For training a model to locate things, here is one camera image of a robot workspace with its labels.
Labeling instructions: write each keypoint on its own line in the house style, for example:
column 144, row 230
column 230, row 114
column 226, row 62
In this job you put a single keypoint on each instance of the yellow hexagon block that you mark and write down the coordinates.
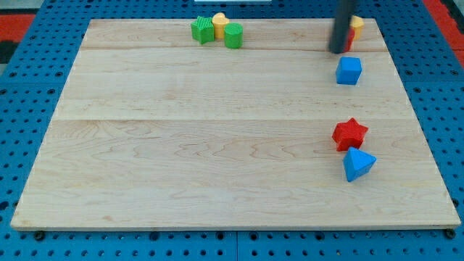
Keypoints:
column 357, row 24

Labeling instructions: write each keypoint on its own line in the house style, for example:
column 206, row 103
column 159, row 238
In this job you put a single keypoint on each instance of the light wooden board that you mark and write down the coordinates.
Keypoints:
column 156, row 132

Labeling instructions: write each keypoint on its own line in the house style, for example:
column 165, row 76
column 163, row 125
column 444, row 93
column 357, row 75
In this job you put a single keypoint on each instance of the green cylinder block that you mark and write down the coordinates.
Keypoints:
column 233, row 35

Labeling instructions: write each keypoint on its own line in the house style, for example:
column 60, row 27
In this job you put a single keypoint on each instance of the green star block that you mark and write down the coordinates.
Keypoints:
column 202, row 30

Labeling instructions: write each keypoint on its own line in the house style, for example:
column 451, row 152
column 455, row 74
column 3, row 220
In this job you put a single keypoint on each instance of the red star block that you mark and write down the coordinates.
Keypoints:
column 349, row 134

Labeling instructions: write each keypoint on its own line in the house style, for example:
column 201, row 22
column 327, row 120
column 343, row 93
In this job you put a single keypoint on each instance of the blue triangle block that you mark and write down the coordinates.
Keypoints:
column 357, row 163

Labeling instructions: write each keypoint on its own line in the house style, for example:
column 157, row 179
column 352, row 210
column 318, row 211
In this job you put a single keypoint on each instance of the blue cube block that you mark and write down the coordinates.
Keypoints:
column 348, row 70

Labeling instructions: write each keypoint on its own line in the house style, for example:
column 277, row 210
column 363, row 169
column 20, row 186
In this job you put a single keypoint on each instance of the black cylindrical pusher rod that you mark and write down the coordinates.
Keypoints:
column 342, row 19

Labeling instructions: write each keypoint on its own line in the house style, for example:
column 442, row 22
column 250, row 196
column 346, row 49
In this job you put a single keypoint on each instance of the red block behind rod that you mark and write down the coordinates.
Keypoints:
column 350, row 39

